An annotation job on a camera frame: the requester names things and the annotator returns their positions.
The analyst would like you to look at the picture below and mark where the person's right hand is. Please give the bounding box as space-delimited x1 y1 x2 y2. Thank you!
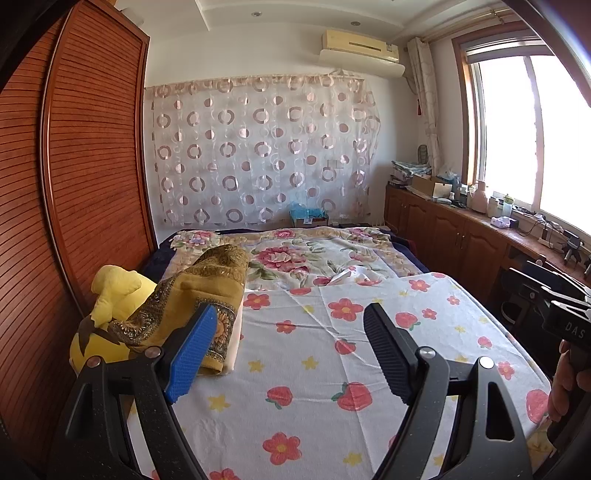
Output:
548 339 578 423

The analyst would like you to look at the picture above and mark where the floral blanket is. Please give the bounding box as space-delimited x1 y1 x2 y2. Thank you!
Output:
159 226 435 292

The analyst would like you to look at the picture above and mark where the small black tripod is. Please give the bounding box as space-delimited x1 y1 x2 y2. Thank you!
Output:
560 233 583 267

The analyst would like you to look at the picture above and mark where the strawberry print bed sheet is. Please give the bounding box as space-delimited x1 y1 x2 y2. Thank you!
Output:
124 272 556 480

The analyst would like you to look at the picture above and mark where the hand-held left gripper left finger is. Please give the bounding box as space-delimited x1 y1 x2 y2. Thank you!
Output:
46 304 218 480

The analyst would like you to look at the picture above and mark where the yellow plush toy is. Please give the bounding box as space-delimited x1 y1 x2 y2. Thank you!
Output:
69 264 160 371

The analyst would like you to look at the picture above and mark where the blue tissue box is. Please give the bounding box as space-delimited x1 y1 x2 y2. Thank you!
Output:
288 203 330 227

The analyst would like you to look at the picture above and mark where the mustard patterned shirt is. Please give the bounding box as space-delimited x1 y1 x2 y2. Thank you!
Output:
108 244 250 377

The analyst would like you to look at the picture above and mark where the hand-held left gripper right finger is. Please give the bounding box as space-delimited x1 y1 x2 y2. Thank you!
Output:
364 302 532 480

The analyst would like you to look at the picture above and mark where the white jug bottle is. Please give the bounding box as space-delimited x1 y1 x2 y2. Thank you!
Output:
467 181 488 214

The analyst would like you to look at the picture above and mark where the sheer circle-patterned curtain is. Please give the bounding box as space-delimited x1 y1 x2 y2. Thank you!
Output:
144 74 382 228

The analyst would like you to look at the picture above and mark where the wooden framed window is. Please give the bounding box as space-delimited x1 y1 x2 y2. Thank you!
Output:
452 23 591 241

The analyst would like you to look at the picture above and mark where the cardboard box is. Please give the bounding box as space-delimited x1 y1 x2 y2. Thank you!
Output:
411 174 454 199

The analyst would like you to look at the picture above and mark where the white window drape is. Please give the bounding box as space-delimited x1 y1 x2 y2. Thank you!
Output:
406 37 445 179

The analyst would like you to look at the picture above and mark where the red-brown louvered wardrobe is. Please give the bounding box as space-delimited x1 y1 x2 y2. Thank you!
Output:
0 0 158 480

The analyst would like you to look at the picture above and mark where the low wooden cabinet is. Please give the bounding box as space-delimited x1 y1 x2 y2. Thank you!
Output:
384 182 591 306

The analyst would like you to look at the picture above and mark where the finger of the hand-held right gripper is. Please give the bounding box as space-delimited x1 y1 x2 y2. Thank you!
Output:
517 270 591 305

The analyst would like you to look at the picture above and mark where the pale folded cloth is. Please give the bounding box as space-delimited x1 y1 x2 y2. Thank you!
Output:
224 305 246 376

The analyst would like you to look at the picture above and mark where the wall air conditioner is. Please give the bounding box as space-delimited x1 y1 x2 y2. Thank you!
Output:
318 28 406 77

